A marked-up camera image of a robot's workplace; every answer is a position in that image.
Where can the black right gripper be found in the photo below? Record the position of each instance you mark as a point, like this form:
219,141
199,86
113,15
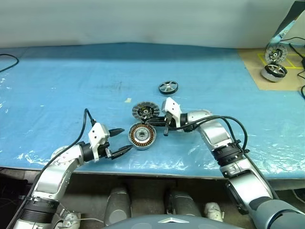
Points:
172,122

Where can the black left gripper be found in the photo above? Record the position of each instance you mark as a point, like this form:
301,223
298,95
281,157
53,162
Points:
104,151

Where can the silver motor base copper windings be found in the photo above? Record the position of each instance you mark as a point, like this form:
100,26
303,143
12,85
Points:
135,140

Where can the silver motor rotor disc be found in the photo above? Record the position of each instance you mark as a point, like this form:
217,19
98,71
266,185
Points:
138,109

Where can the black rotor silver spokes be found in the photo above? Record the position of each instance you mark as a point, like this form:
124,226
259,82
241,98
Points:
168,87

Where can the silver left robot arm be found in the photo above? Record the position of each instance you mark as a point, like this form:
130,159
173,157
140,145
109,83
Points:
54,171

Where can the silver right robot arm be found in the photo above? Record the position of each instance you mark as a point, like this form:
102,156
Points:
214,133

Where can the spare motor base with rotor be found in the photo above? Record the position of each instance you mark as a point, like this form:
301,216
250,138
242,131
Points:
268,76

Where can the motor stator on cardboard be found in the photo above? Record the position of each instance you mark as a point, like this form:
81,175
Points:
270,53

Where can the small tan tape piece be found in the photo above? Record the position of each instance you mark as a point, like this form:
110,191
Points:
128,100

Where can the dark grey rounded shape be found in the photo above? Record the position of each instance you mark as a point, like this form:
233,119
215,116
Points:
118,205
183,205

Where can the blue plastic table sheet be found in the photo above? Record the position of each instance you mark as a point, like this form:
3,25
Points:
59,95

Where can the grey-blue robot torso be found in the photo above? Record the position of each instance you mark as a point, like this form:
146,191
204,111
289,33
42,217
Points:
166,223

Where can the brown cardboard board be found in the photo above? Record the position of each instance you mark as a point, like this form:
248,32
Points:
252,69

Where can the black box under table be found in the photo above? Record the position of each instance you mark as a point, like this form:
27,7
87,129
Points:
12,190

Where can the dark sneaker white sole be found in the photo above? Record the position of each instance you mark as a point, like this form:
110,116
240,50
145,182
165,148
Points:
300,193

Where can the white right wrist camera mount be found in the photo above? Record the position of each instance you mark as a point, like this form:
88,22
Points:
171,105

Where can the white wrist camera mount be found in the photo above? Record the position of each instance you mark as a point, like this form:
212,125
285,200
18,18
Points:
171,105
97,133

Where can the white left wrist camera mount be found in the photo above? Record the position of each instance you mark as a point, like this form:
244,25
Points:
97,133

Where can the light blue stand frame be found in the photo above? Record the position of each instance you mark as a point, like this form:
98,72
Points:
277,39

